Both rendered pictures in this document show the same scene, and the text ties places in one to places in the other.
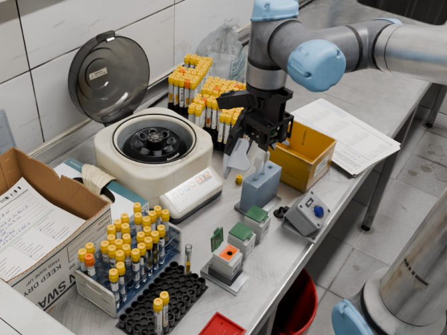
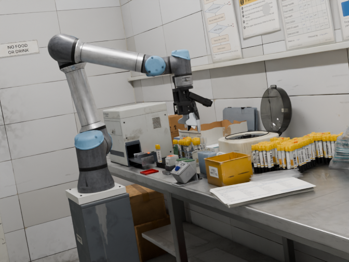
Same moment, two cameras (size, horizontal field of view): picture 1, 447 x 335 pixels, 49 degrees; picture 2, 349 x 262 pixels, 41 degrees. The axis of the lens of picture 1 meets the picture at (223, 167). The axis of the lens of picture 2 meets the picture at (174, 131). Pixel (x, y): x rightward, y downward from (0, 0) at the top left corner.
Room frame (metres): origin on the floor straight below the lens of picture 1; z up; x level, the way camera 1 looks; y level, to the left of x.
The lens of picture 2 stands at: (1.84, -1.77, 1.31)
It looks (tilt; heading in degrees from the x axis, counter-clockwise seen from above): 7 degrees down; 124
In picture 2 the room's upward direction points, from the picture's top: 8 degrees counter-clockwise
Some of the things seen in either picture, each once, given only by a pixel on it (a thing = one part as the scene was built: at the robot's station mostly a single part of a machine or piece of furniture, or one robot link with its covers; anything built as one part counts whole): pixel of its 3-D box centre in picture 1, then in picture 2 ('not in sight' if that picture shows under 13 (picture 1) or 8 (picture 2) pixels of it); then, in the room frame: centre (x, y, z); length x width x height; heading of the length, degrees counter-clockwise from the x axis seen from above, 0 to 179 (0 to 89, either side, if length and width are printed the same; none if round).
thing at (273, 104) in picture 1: (265, 111); (184, 101); (0.79, -0.07, 1.20); 0.09 x 0.08 x 0.12; 48
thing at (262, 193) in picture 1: (260, 189); (207, 164); (0.87, -0.09, 0.93); 0.10 x 0.07 x 0.10; 145
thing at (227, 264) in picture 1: (226, 262); (172, 162); (0.65, -0.03, 0.92); 0.05 x 0.04 x 0.06; 60
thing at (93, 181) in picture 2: not in sight; (94, 176); (0.50, -0.39, 0.95); 0.15 x 0.15 x 0.10
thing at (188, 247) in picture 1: (187, 262); not in sight; (0.63, 0.05, 0.93); 0.01 x 0.01 x 0.10
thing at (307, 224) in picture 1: (300, 210); (187, 171); (0.82, -0.19, 0.92); 0.13 x 0.07 x 0.08; 60
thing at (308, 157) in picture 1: (298, 155); (228, 169); (1.01, -0.19, 0.93); 0.13 x 0.13 x 0.10; 56
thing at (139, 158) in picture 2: not in sight; (139, 157); (0.36, 0.10, 0.92); 0.21 x 0.07 x 0.05; 150
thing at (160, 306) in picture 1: (163, 288); (170, 155); (0.56, 0.09, 0.93); 0.17 x 0.09 x 0.11; 151
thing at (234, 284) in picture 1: (225, 270); (173, 168); (0.65, -0.03, 0.89); 0.09 x 0.05 x 0.04; 60
